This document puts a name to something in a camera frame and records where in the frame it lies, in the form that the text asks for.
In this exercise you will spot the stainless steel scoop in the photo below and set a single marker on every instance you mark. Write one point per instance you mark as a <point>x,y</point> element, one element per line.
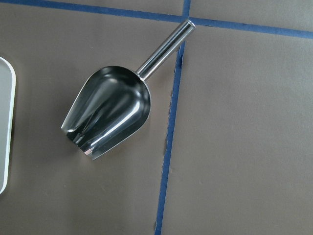
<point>115,102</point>

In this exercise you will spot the cream plastic tray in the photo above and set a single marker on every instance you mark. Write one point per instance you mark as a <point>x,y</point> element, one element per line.
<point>7,97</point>

